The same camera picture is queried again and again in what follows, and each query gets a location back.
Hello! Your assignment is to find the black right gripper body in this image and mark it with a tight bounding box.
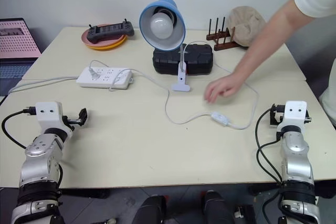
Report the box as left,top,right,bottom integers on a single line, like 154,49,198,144
275,112,313,127

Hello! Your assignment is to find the white light bulb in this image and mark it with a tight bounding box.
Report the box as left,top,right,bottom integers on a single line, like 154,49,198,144
150,11,176,39

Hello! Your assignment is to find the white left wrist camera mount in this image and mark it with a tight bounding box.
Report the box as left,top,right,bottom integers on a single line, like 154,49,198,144
35,101,75,133

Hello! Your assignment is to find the white power strip cable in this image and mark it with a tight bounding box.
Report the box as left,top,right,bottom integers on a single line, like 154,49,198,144
7,75,79,95

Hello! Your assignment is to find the pink plate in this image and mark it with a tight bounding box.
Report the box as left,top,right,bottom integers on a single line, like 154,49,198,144
81,23,129,48

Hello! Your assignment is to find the beige cloth cap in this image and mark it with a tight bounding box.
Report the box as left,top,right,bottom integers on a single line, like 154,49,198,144
226,5,268,49

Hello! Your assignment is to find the white power plug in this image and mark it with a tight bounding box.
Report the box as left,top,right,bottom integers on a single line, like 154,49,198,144
87,67,100,81

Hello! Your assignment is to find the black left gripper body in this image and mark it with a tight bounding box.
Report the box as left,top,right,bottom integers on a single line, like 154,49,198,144
61,115,80,131

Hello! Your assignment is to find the blue clip desk lamp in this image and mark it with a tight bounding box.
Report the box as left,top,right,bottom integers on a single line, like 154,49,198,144
139,0,193,92

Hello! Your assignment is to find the black handheld controller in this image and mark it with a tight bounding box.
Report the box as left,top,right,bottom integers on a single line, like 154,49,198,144
86,18,135,44

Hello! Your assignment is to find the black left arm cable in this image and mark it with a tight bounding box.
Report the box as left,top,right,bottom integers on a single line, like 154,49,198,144
1,106,38,149

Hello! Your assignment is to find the yellow plate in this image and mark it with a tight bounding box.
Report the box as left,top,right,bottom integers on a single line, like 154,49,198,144
84,35,128,51

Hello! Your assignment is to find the person's bare hand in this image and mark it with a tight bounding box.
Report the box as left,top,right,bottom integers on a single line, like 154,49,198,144
204,72,247,104

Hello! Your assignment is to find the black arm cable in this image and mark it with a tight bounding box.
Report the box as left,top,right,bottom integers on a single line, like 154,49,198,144
1,106,38,149
255,108,284,183

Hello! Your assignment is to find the laptop with pink screen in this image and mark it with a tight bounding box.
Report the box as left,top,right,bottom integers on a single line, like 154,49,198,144
0,17,43,97

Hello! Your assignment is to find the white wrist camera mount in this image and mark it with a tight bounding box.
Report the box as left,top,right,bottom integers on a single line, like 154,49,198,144
277,100,311,131
35,101,75,133

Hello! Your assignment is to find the brown wooden peg rack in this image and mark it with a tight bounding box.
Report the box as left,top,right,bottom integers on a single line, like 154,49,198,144
205,16,241,52

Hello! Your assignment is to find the white lamp power cord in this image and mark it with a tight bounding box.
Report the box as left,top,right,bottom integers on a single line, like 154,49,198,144
88,41,260,131

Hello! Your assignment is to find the white power strip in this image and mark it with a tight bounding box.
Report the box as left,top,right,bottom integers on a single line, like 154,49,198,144
76,67,134,89

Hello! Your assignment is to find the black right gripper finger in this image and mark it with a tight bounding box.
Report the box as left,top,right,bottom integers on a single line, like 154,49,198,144
269,103,286,126

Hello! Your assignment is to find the white inline cord switch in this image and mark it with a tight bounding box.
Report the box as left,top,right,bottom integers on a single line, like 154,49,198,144
209,111,232,128

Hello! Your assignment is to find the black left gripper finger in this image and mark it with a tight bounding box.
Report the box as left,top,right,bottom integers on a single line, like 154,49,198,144
77,107,89,126

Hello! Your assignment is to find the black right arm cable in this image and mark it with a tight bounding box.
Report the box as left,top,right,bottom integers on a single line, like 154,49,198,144
255,108,284,183

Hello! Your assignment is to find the black plastic case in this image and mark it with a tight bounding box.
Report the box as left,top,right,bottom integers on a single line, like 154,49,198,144
152,43,214,76

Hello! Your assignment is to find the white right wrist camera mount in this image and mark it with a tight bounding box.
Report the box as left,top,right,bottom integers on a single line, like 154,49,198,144
277,100,311,131

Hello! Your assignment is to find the dark rounded shape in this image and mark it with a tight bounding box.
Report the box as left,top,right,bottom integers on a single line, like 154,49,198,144
201,189,237,224
133,194,168,224

